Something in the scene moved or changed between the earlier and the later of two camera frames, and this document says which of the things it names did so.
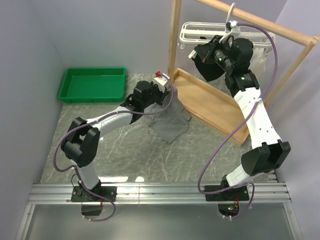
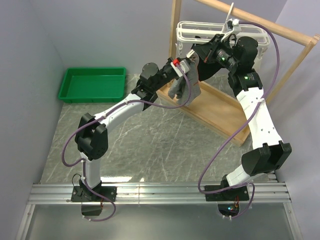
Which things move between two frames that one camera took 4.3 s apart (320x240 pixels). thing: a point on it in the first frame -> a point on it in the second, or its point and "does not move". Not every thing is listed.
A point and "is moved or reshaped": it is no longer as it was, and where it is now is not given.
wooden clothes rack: (209, 106) does not move
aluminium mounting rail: (190, 193) does not move
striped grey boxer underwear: (169, 120) -> (185, 86)
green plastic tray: (99, 84) does not move
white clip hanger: (195, 32) is moved or reshaped
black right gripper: (224, 44) does not move
